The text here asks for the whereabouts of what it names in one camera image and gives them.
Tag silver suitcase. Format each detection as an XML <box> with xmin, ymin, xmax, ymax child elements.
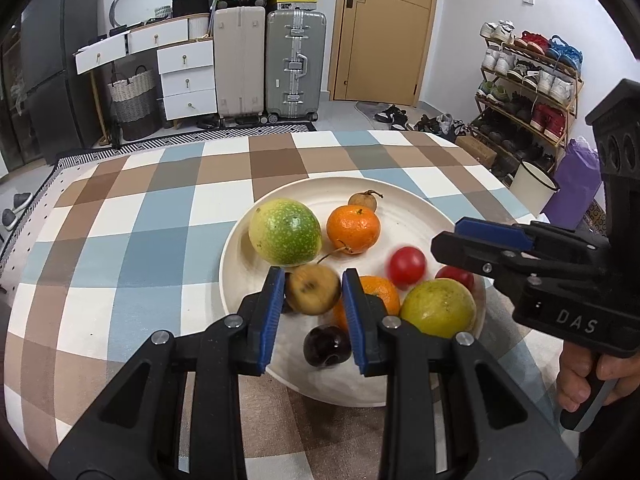
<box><xmin>265</xmin><ymin>9</ymin><xmax>326</xmax><ymax>122</ymax></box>

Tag black refrigerator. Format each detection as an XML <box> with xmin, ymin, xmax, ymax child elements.
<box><xmin>21</xmin><ymin>0</ymin><xmax>102</xmax><ymax>165</ymax></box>

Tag woven laundry basket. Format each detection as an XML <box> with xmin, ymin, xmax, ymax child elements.
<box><xmin>107</xmin><ymin>65</ymin><xmax>162</xmax><ymax>142</ymax></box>

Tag beige suitcase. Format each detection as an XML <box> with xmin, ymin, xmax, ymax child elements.
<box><xmin>214</xmin><ymin>6</ymin><xmax>266</xmax><ymax>118</ymax></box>

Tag white enamel bucket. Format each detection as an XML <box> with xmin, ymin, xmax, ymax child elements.
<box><xmin>510</xmin><ymin>160</ymin><xmax>560</xmax><ymax>217</ymax></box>

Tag yellow-green passion fruit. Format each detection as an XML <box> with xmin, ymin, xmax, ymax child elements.
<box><xmin>399</xmin><ymin>278</ymin><xmax>477</xmax><ymax>339</ymax></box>

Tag grey slippers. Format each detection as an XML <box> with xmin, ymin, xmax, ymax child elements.
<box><xmin>1</xmin><ymin>192</ymin><xmax>32</xmax><ymax>232</ymax></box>

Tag right hand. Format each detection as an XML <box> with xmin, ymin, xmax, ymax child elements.
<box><xmin>556</xmin><ymin>341</ymin><xmax>640</xmax><ymax>413</ymax></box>

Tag cream round plate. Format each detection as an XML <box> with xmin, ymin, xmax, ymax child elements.
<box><xmin>219</xmin><ymin>177</ymin><xmax>454</xmax><ymax>408</ymax></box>

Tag green passion fruit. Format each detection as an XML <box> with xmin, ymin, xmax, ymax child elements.
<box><xmin>248</xmin><ymin>198</ymin><xmax>322</xmax><ymax>266</ymax></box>

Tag red cherry tomato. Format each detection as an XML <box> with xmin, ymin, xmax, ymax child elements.
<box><xmin>435</xmin><ymin>266</ymin><xmax>474</xmax><ymax>292</ymax></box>
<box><xmin>386</xmin><ymin>246</ymin><xmax>426</xmax><ymax>288</ymax></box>

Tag large orange tangerine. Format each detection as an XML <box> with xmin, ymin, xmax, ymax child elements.
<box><xmin>332</xmin><ymin>275</ymin><xmax>400</xmax><ymax>333</ymax></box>

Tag small yellow-brown fruit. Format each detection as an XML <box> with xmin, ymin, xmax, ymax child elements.
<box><xmin>348</xmin><ymin>190</ymin><xmax>383</xmax><ymax>211</ymax></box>

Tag wooden shoe rack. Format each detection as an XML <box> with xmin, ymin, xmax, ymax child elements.
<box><xmin>471</xmin><ymin>20</ymin><xmax>584</xmax><ymax>174</ymax></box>

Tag purple bag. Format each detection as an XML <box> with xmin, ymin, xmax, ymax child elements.
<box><xmin>544</xmin><ymin>136</ymin><xmax>602</xmax><ymax>230</ymax></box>

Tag small orange tangerine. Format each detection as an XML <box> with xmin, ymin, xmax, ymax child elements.
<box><xmin>326</xmin><ymin>205</ymin><xmax>381</xmax><ymax>255</ymax></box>

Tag wooden door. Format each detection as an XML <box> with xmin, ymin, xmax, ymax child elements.
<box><xmin>328</xmin><ymin>0</ymin><xmax>437</xmax><ymax>106</ymax></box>

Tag checkered tablecloth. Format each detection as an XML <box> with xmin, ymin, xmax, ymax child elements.
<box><xmin>1</xmin><ymin>130</ymin><xmax>561</xmax><ymax>479</ymax></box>

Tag white drawer cabinet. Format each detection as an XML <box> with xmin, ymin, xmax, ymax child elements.
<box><xmin>75</xmin><ymin>13</ymin><xmax>218</xmax><ymax>120</ymax></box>

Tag cardboard box on floor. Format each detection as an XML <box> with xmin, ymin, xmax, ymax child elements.
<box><xmin>456</xmin><ymin>134</ymin><xmax>497</xmax><ymax>169</ymax></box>

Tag brown longan fruit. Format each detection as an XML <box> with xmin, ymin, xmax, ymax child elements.
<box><xmin>285</xmin><ymin>263</ymin><xmax>341</xmax><ymax>315</ymax></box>

